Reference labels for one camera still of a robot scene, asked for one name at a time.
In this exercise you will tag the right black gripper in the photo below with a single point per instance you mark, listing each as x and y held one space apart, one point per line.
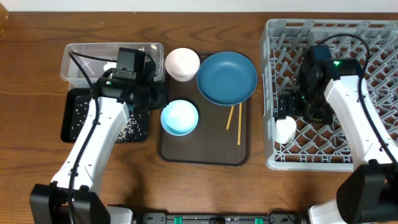
288 106

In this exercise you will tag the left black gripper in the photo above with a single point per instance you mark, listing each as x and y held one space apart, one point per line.
163 91

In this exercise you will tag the white paper cup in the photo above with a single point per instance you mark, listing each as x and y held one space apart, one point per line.
285 130

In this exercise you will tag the light blue bowl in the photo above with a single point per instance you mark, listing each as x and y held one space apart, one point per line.
179 118

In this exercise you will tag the pile of rice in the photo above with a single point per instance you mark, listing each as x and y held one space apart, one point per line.
134 131

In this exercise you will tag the white tissue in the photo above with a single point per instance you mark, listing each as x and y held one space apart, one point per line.
109 67

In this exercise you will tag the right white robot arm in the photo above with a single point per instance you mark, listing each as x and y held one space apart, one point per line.
328 87

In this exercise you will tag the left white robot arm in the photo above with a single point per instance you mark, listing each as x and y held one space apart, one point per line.
72 194

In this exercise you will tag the grey dishwasher rack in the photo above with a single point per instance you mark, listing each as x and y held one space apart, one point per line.
315 146

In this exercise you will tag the black waste tray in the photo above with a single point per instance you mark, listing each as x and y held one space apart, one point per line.
68 113

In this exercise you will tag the pink bowl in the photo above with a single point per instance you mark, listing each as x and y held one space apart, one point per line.
182 64

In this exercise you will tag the dark blue plate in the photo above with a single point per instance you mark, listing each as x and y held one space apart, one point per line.
227 78

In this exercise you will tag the clear plastic bin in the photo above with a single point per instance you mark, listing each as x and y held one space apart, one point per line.
99 55

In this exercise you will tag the brown serving tray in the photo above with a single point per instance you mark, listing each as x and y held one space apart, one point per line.
209 142

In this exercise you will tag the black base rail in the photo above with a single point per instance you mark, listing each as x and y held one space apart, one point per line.
217 218

